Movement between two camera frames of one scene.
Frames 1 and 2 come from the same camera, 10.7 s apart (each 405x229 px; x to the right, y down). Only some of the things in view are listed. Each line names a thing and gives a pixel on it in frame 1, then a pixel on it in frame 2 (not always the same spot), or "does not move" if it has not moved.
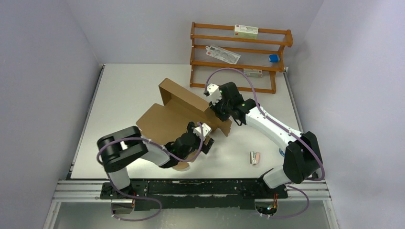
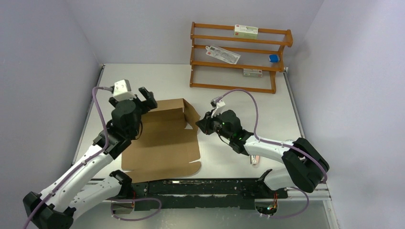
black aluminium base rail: (243, 193) does not move
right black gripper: (214, 108) → (203, 124)
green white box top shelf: (245, 32) does not move
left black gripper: (190, 130) → (150, 102)
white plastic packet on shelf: (222, 54) does not move
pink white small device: (254, 158) does not move
